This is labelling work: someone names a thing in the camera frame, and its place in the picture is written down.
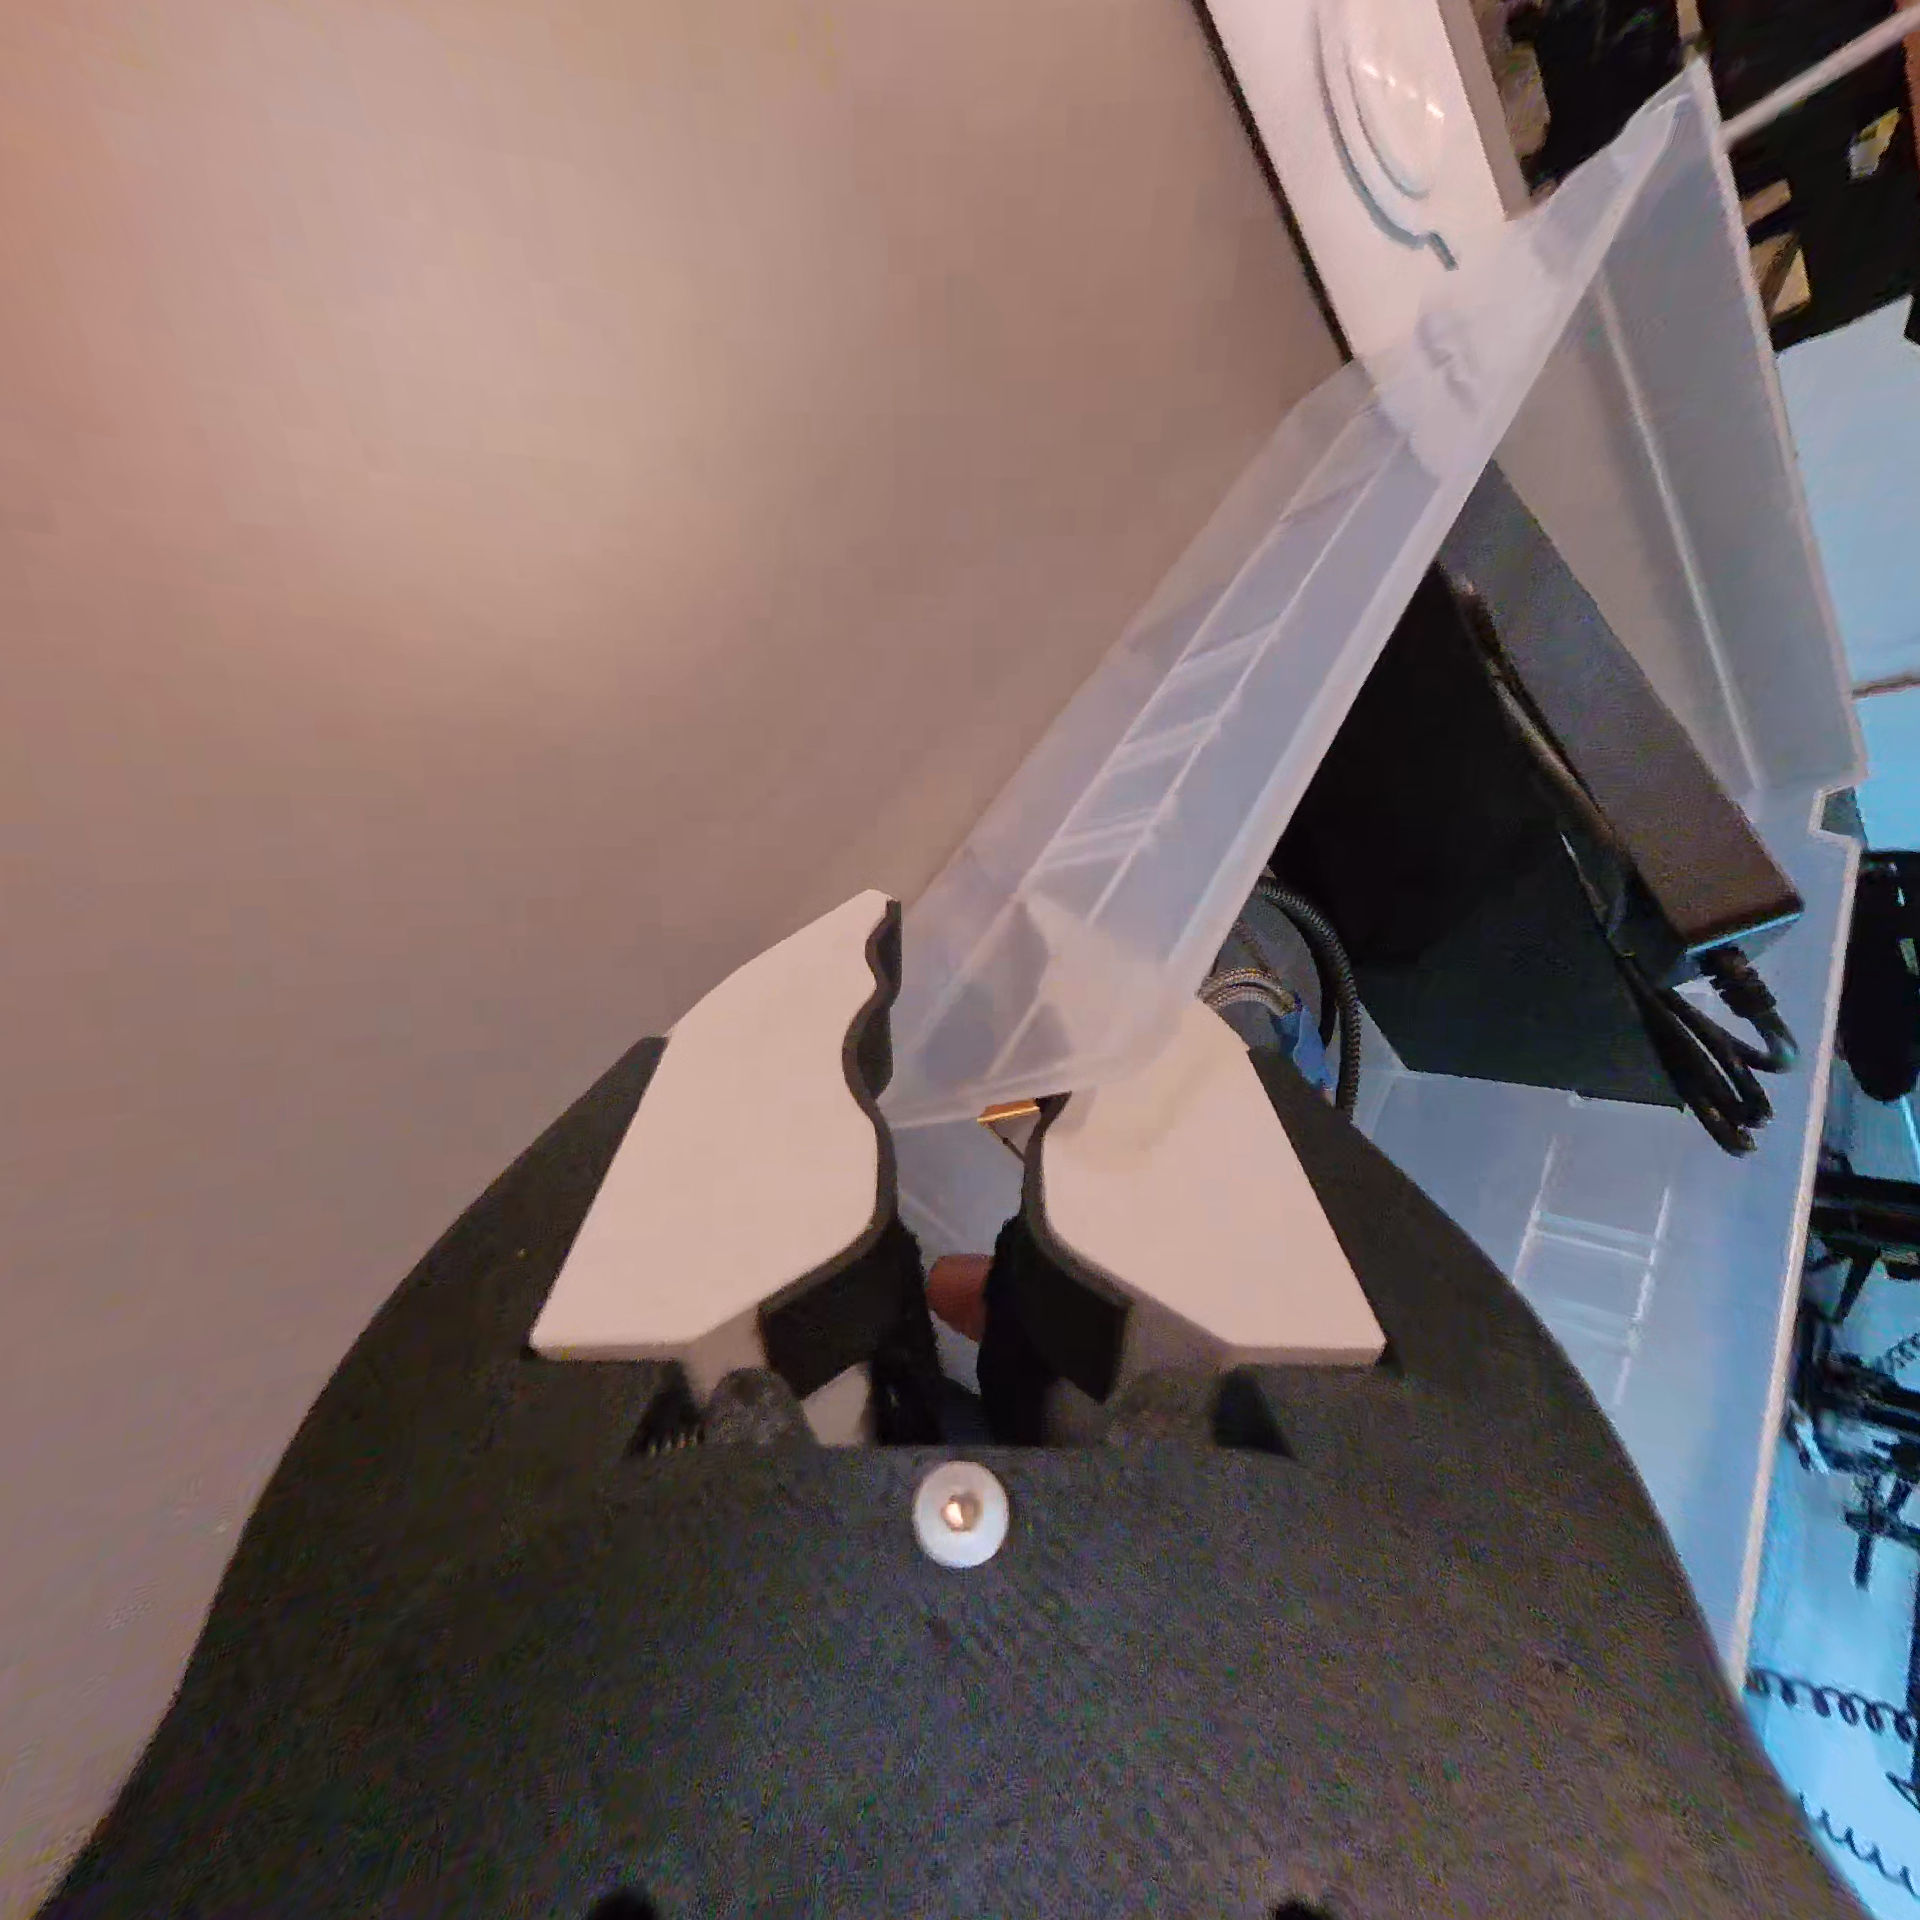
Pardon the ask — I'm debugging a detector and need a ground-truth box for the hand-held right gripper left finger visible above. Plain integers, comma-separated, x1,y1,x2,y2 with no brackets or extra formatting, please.
527,891,945,1443

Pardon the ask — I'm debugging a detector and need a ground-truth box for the black coiled cable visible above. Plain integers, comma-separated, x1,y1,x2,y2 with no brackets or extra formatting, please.
1745,1661,1920,1743

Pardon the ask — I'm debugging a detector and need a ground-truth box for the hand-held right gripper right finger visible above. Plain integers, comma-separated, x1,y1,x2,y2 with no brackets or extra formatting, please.
977,1036,1389,1443

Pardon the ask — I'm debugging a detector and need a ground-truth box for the grey braided cable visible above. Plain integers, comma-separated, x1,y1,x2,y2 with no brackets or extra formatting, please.
1197,959,1325,1055

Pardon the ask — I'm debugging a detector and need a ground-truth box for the black power cable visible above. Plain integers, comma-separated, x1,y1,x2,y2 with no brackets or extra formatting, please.
1627,942,1802,1162

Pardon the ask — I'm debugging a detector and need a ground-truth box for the black braided cable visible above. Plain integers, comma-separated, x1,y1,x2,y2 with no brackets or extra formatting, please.
1258,883,1370,1116

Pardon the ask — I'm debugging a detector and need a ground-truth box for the clear plastic storage bin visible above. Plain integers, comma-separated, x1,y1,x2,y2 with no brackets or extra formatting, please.
883,59,1877,1682

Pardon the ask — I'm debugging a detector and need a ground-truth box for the white document stand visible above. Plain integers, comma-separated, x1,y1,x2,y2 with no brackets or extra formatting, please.
1199,0,1535,354

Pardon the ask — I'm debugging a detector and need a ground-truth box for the black power adapter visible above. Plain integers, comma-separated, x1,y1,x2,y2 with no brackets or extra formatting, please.
1439,465,1806,951

